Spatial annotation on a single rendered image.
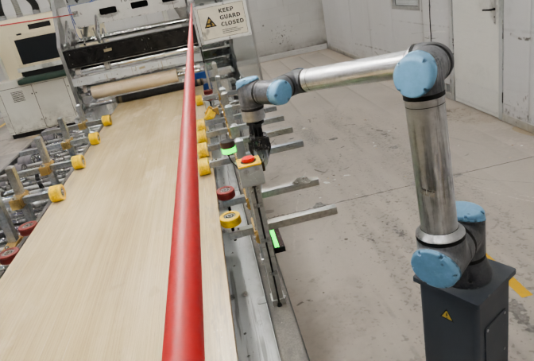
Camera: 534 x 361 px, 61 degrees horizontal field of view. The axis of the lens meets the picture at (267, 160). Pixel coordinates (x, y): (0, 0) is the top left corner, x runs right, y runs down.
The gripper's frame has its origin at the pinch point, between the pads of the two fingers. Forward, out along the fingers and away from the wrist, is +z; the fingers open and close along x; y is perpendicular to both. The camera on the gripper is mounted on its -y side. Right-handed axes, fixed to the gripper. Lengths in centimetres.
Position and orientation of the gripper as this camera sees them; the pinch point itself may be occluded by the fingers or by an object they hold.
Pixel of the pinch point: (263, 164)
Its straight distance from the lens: 188.3
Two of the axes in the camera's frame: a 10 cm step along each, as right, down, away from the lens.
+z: 1.8, 9.1, 3.6
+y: 1.5, 3.4, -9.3
